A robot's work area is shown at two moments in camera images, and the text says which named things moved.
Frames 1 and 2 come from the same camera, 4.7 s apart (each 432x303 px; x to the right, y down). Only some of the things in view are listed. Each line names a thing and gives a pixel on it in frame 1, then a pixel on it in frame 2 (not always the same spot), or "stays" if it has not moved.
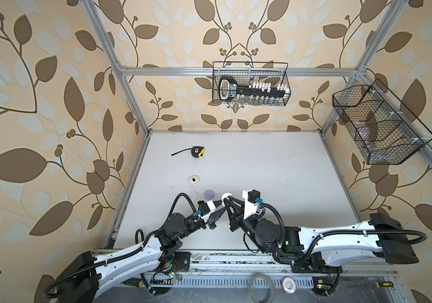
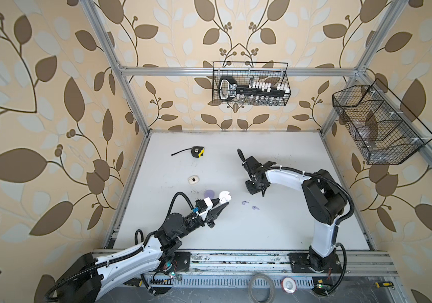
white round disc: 289,285 stays
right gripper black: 236,218 to 251,190
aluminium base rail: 261,262 stays
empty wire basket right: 383,129 stays
